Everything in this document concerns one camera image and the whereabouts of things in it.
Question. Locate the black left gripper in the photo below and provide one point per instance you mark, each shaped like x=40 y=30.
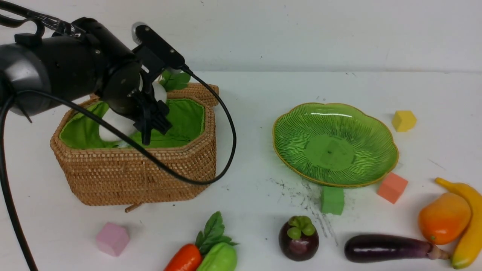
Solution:
x=128 y=91

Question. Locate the white radish with leaves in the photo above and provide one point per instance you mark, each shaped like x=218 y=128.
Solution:
x=169 y=80

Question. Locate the orange carrot with leaves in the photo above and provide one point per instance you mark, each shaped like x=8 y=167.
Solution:
x=190 y=256

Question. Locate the green pepper vegetable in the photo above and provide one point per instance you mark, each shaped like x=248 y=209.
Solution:
x=221 y=257

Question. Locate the dark purple mangosteen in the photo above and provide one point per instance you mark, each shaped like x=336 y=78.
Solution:
x=298 y=238

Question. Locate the purple eggplant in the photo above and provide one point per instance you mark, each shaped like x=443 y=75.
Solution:
x=370 y=248

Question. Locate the orange mango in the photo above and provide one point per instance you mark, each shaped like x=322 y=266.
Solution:
x=444 y=219

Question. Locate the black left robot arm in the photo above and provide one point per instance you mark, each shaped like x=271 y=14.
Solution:
x=82 y=58

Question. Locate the woven wicker basket green lining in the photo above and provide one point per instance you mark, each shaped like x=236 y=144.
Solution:
x=102 y=177

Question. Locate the pink foam cube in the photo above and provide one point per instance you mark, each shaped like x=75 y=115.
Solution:
x=112 y=239

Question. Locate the green glass leaf plate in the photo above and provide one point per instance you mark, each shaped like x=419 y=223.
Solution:
x=334 y=145

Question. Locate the green foam cube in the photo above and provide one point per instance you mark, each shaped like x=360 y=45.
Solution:
x=332 y=200

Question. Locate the orange foam cube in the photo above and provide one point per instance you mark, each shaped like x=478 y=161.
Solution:
x=392 y=187

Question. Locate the yellow foam cube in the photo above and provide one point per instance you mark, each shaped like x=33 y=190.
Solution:
x=403 y=120

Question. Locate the yellow banana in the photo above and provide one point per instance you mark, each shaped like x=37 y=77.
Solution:
x=470 y=244

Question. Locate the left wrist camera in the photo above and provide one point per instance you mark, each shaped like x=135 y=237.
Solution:
x=150 y=43

